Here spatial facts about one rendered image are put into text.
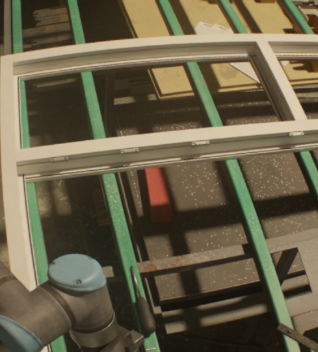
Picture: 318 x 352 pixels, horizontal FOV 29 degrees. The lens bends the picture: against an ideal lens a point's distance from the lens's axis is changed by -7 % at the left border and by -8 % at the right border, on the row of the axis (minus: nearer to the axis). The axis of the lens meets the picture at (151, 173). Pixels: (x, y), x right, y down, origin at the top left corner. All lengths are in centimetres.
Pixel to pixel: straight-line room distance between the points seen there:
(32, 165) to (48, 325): 80
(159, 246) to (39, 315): 101
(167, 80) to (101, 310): 142
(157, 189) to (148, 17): 89
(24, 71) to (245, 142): 73
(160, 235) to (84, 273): 98
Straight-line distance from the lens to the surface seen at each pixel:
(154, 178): 206
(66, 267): 104
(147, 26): 261
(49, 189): 283
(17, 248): 155
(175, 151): 178
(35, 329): 99
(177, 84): 235
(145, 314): 149
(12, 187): 166
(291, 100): 195
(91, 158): 174
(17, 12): 236
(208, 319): 188
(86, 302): 103
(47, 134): 304
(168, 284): 189
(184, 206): 205
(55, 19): 319
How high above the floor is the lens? 223
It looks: 51 degrees down
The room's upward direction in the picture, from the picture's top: 5 degrees clockwise
